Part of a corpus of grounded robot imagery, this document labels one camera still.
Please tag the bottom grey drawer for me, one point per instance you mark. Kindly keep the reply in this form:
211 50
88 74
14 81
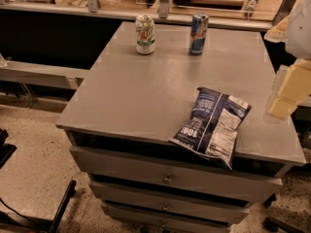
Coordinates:
163 220

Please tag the blue redbull can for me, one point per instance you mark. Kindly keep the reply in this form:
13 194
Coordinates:
198 33

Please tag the black chair leg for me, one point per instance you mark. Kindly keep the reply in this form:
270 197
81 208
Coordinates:
70 191

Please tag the white green soda can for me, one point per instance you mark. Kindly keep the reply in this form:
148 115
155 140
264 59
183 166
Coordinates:
145 34

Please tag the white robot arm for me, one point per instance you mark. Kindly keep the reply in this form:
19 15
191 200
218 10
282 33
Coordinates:
298 41

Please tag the grey drawer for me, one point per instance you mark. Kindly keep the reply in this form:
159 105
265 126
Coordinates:
167 202
205 179
163 220

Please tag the grey drawer cabinet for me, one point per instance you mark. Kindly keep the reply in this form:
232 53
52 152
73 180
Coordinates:
135 103

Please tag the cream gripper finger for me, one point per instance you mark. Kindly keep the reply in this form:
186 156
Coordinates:
278 33
292 86

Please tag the middle grey drawer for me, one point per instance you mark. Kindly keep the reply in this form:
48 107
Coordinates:
167 202

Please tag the top grey drawer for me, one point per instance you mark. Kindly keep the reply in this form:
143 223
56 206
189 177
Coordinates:
205 179

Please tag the blue chip bag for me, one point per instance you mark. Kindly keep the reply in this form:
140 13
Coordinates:
211 131

